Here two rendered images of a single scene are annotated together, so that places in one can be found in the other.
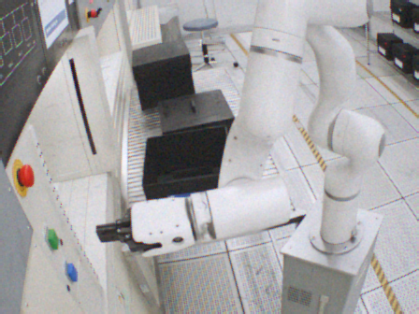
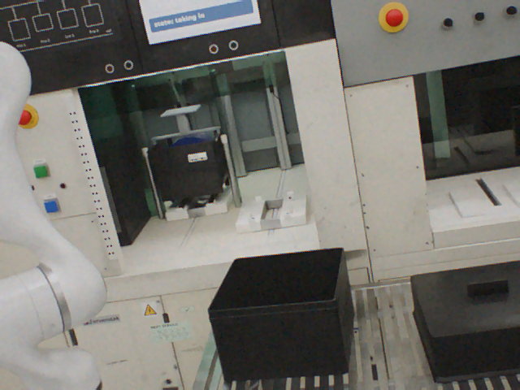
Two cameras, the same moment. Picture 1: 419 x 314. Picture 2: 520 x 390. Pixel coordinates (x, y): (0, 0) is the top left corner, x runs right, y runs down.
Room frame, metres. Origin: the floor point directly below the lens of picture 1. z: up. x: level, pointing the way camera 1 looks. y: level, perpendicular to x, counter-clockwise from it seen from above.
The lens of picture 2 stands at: (1.44, -1.29, 1.55)
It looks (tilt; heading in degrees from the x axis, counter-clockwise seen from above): 17 degrees down; 102
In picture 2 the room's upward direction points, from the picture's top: 11 degrees counter-clockwise
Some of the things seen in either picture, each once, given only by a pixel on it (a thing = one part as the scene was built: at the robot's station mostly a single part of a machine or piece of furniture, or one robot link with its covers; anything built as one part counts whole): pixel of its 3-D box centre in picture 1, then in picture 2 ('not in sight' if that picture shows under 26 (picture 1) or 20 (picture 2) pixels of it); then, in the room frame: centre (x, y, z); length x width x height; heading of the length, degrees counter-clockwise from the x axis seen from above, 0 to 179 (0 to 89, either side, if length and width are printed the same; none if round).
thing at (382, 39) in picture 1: (390, 46); not in sight; (3.63, -2.19, 0.31); 0.30 x 0.28 x 0.26; 1
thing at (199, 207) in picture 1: (201, 218); not in sight; (0.54, 0.03, 1.20); 0.09 x 0.03 x 0.08; 3
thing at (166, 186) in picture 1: (190, 175); (286, 310); (1.15, 0.07, 0.85); 0.28 x 0.28 x 0.17; 88
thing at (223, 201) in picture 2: not in sight; (201, 201); (0.77, 0.86, 0.89); 0.22 x 0.21 x 0.04; 93
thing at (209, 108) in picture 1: (195, 115); (490, 309); (1.59, 0.03, 0.83); 0.29 x 0.29 x 0.13; 5
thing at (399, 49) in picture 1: (407, 57); not in sight; (3.26, -2.20, 0.31); 0.30 x 0.28 x 0.26; 3
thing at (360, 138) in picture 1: (354, 155); (30, 342); (0.81, -0.37, 1.07); 0.19 x 0.12 x 0.24; 43
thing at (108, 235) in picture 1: (114, 238); not in sight; (0.51, 0.18, 1.20); 0.07 x 0.03 x 0.03; 93
